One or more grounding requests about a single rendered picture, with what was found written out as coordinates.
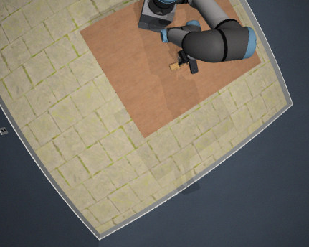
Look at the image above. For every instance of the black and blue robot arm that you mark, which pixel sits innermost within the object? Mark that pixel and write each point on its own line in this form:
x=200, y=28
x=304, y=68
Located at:
x=227, y=40

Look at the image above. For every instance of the tan shallow rectangular tray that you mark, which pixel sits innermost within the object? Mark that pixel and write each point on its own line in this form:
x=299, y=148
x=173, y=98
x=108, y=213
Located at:
x=174, y=66

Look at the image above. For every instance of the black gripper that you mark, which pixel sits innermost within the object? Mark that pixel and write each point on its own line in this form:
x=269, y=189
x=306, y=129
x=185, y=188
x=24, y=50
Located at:
x=182, y=56

